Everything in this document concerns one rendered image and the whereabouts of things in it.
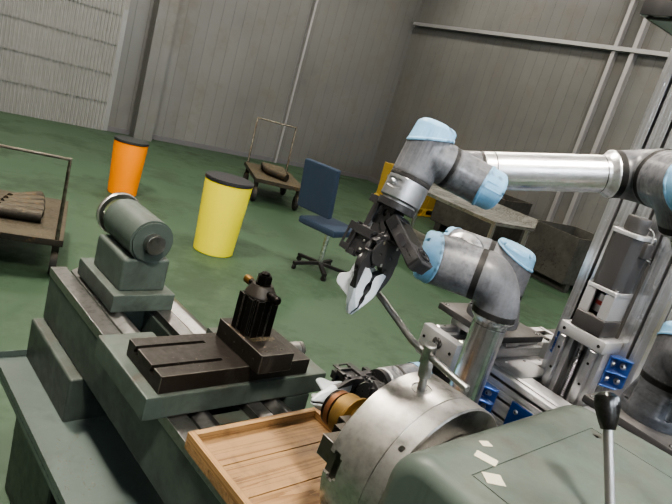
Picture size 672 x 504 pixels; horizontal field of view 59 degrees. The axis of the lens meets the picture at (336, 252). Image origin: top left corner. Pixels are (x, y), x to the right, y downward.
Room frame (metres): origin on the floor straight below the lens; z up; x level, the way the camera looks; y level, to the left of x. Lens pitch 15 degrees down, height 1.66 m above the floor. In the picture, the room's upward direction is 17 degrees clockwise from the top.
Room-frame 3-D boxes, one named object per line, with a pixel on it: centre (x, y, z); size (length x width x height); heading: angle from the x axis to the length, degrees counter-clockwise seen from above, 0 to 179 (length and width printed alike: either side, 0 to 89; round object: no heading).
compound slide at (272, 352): (1.41, 0.13, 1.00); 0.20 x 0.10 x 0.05; 45
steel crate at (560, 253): (8.23, -3.11, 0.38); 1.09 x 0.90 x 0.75; 129
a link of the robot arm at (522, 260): (1.67, -0.48, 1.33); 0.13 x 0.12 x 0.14; 75
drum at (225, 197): (5.14, 1.07, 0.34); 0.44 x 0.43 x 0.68; 40
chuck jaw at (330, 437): (0.93, -0.11, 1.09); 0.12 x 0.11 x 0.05; 135
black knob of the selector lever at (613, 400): (0.70, -0.38, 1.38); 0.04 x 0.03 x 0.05; 45
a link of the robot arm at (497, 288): (1.26, -0.37, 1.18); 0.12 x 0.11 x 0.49; 165
